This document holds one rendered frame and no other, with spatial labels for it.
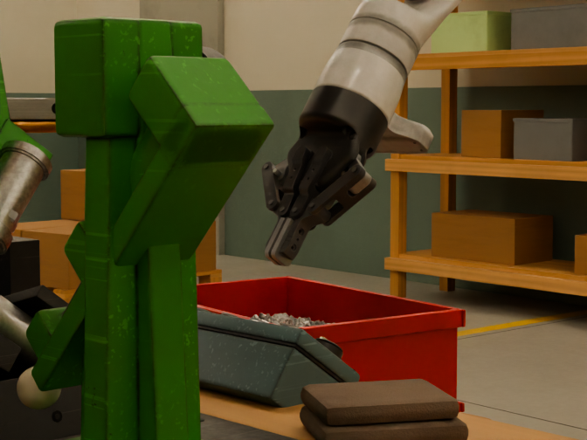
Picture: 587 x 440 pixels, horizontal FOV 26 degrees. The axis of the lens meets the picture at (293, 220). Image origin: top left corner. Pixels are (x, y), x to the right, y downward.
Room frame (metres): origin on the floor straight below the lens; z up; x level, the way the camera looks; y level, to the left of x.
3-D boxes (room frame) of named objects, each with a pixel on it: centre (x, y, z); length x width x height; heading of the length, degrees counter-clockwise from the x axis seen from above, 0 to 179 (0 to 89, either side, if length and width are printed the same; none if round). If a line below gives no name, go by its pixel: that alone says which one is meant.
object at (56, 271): (7.48, 1.13, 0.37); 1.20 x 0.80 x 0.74; 139
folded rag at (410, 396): (0.85, -0.06, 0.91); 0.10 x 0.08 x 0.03; 102
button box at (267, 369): (1.00, 0.03, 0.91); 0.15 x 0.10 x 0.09; 43
